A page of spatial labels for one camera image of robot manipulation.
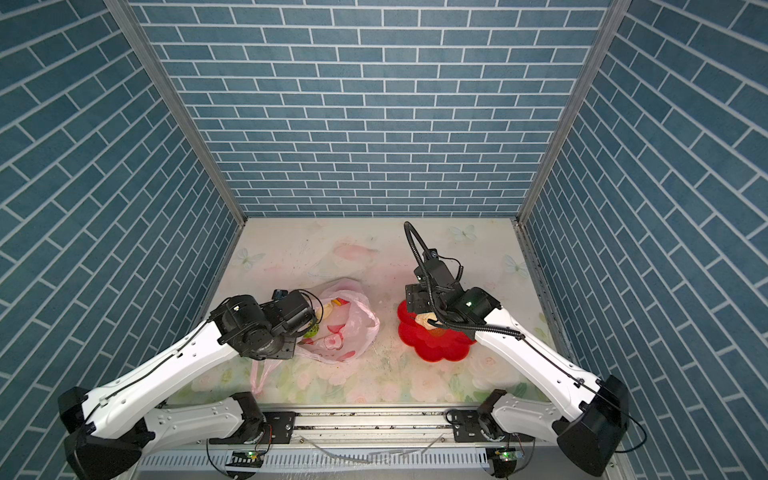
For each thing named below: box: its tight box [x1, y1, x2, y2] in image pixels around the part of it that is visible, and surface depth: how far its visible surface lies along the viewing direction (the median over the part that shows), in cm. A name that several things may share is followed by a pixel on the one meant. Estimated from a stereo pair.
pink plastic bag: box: [250, 279, 380, 395], surface depth 88 cm
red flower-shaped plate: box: [397, 300, 477, 363], surface depth 91 cm
